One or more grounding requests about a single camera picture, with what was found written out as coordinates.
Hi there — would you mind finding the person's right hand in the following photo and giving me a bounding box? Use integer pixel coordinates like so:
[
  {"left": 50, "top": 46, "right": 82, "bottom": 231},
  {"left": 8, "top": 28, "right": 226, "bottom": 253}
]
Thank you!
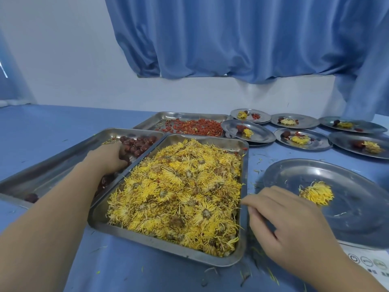
[{"left": 242, "top": 186, "right": 347, "bottom": 271}]

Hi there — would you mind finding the person's left hand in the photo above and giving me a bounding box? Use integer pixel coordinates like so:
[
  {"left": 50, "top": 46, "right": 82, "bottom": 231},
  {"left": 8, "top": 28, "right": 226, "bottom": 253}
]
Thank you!
[{"left": 83, "top": 142, "right": 130, "bottom": 177}]

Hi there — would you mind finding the white digital kitchen scale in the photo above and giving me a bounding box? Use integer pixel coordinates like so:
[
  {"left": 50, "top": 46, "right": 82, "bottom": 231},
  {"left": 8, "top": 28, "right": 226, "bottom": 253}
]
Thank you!
[{"left": 337, "top": 240, "right": 389, "bottom": 279}]

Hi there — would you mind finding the pile of yellow chrysanthemums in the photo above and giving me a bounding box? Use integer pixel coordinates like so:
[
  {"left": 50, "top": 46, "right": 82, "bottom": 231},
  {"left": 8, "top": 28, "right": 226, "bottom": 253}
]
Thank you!
[{"left": 106, "top": 139, "right": 244, "bottom": 258}]

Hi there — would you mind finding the round steel plate red label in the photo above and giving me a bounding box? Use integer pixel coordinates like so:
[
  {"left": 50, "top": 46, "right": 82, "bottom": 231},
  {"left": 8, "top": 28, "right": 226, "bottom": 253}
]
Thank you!
[{"left": 230, "top": 108, "right": 272, "bottom": 124}]

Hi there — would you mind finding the person's left forearm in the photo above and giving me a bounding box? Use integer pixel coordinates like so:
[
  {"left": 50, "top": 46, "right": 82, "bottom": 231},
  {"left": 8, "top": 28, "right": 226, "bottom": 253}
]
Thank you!
[{"left": 0, "top": 161, "right": 103, "bottom": 292}]

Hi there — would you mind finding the blue tablecloth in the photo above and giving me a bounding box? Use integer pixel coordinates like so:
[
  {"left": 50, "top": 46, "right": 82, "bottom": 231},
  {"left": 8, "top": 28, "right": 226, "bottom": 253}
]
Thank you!
[{"left": 0, "top": 103, "right": 389, "bottom": 292}]

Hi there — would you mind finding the rectangular steel tray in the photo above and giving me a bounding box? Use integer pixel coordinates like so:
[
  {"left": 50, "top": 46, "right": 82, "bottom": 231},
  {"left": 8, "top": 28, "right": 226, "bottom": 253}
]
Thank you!
[
  {"left": 0, "top": 128, "right": 166, "bottom": 210},
  {"left": 87, "top": 133, "right": 250, "bottom": 268},
  {"left": 133, "top": 111, "right": 233, "bottom": 138}
]

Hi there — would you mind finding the pale blue side curtain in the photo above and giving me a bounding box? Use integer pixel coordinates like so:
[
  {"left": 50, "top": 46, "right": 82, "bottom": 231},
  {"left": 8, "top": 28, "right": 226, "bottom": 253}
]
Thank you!
[{"left": 0, "top": 30, "right": 36, "bottom": 108}]

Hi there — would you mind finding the narrow blue curtain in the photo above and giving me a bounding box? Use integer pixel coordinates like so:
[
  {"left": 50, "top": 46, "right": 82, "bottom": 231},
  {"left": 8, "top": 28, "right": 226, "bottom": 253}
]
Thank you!
[{"left": 334, "top": 0, "right": 389, "bottom": 122}]

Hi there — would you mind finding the wide blue curtain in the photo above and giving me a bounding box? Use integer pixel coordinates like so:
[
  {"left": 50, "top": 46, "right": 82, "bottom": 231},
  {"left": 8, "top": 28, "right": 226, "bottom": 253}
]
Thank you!
[{"left": 103, "top": 0, "right": 377, "bottom": 85}]

